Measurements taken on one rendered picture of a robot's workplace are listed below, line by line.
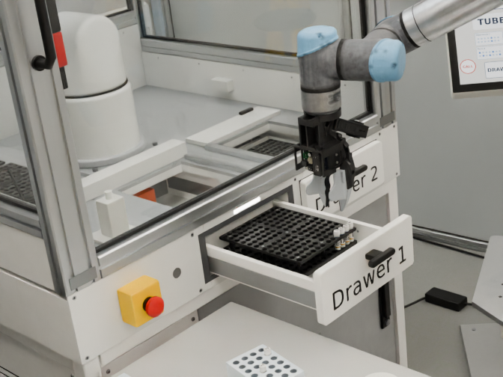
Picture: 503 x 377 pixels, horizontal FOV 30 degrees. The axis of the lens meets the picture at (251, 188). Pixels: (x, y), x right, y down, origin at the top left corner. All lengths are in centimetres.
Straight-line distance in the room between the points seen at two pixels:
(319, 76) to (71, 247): 54
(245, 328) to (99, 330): 29
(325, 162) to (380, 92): 56
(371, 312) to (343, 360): 73
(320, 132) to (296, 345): 41
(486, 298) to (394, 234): 23
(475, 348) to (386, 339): 60
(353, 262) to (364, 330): 72
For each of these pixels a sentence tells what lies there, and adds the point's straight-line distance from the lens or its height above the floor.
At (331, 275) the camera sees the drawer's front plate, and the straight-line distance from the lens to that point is 173.
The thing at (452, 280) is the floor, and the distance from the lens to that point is 357.
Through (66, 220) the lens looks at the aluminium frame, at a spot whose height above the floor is 109.
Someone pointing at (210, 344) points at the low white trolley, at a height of 76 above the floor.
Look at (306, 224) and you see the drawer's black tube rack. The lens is 197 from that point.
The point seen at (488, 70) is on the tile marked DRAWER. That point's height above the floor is 100.
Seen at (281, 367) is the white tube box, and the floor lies 80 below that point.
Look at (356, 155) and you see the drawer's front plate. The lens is 222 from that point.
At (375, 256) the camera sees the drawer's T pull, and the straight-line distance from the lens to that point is 178.
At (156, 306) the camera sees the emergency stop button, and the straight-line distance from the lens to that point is 177.
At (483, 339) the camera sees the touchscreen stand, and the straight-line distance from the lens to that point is 316.
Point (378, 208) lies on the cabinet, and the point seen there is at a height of 74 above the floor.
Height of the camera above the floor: 173
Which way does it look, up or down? 23 degrees down
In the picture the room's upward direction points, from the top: 7 degrees counter-clockwise
